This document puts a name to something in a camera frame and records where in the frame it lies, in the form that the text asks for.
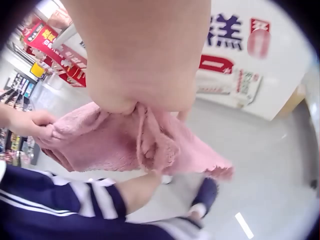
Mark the person's left hand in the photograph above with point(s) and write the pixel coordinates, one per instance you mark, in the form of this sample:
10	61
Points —
23	123

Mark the person's right hand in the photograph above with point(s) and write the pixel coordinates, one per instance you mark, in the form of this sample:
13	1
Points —
142	55

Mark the person's left fingers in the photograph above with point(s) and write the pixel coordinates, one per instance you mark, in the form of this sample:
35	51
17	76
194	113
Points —
43	120

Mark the person's right fingers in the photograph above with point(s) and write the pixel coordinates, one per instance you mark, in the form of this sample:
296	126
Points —
123	108

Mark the pink fluffy towel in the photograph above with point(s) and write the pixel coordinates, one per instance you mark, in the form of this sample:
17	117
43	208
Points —
120	145

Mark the full shop shelf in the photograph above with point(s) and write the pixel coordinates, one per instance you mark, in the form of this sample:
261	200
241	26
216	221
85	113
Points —
17	120

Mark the red promotional display stand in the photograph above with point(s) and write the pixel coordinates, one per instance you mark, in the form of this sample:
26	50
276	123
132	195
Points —
55	52

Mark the white counter with signage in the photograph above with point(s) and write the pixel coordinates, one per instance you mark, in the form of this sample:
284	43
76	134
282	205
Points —
252	62

